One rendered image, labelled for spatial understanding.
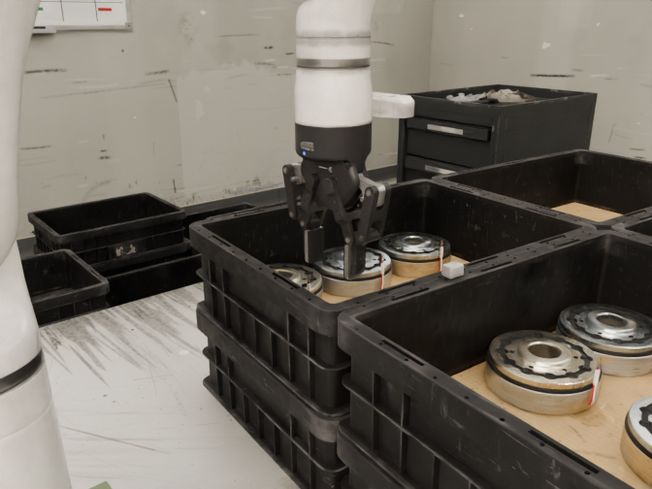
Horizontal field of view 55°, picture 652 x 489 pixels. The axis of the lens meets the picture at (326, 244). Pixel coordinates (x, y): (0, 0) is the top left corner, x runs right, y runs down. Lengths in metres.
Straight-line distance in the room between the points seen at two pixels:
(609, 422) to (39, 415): 0.46
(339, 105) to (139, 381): 0.49
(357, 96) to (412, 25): 4.28
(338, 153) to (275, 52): 3.48
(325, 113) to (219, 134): 3.31
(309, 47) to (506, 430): 0.36
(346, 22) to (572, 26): 3.79
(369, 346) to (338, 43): 0.27
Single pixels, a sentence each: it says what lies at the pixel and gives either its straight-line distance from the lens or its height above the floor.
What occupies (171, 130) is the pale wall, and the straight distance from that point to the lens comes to 3.72.
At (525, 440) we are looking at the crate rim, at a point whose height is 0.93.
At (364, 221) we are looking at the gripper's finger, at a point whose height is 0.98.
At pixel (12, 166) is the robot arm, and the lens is 0.40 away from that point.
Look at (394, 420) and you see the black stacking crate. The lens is 0.50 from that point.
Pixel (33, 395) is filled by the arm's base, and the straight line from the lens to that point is 0.47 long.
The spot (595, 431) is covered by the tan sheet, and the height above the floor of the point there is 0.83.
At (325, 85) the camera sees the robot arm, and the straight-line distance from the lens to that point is 0.58.
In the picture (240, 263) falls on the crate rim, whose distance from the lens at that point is 0.64.
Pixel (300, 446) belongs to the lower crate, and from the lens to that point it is 0.65.
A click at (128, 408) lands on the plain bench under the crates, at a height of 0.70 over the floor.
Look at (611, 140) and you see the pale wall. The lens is 4.23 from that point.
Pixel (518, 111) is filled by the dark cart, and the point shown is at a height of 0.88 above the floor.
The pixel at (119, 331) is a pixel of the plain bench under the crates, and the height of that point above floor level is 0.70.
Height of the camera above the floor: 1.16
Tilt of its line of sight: 20 degrees down
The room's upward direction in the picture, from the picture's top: straight up
